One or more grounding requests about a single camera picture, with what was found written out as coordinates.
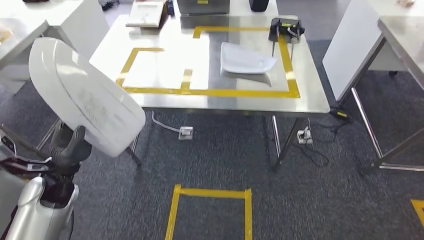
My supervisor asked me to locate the black power adapter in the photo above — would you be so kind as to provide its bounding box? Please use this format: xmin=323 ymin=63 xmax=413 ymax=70
xmin=330 ymin=106 xmax=352 ymax=122

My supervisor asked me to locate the yellow floor tape square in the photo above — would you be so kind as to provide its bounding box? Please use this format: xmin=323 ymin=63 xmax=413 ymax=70
xmin=410 ymin=198 xmax=424 ymax=229
xmin=164 ymin=184 xmax=254 ymax=240

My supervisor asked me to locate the black cylindrical bin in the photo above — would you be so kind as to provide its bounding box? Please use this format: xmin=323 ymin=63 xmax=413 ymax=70
xmin=248 ymin=0 xmax=270 ymax=13

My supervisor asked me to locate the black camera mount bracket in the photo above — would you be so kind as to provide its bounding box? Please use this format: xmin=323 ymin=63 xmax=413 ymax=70
xmin=0 ymin=124 xmax=56 ymax=174

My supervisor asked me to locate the white socket cable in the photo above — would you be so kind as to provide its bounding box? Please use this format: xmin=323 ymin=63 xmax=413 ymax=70
xmin=151 ymin=110 xmax=182 ymax=134

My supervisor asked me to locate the cardboard box with white insert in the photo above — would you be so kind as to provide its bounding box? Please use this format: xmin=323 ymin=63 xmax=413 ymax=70
xmin=125 ymin=0 xmax=169 ymax=29

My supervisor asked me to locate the black router with antennas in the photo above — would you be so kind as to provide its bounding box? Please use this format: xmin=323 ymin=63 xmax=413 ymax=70
xmin=267 ymin=17 xmax=306 ymax=63

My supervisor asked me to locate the stainless steel workbench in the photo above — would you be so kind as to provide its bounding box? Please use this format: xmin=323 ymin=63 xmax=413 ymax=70
xmin=88 ymin=13 xmax=331 ymax=173

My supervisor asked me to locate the black charger with cable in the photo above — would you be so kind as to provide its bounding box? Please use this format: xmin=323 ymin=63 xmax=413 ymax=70
xmin=98 ymin=0 xmax=121 ymax=11

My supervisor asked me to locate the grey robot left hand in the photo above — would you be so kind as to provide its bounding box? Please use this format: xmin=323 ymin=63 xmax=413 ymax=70
xmin=49 ymin=124 xmax=94 ymax=177

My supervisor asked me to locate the white curved plastic part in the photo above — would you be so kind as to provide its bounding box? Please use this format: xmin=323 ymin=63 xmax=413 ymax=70
xmin=219 ymin=41 xmax=278 ymax=75
xmin=28 ymin=37 xmax=147 ymax=159

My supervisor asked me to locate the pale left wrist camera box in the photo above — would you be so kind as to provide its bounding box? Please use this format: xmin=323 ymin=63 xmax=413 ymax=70
xmin=0 ymin=130 xmax=18 ymax=163

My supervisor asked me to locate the black floor cable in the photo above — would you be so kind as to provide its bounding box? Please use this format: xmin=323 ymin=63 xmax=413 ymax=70
xmin=291 ymin=119 xmax=349 ymax=169

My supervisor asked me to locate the white floor socket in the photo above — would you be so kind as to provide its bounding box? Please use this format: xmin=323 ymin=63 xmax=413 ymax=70
xmin=177 ymin=126 xmax=195 ymax=141

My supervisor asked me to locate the grey metal case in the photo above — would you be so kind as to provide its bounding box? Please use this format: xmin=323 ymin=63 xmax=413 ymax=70
xmin=176 ymin=0 xmax=231 ymax=16

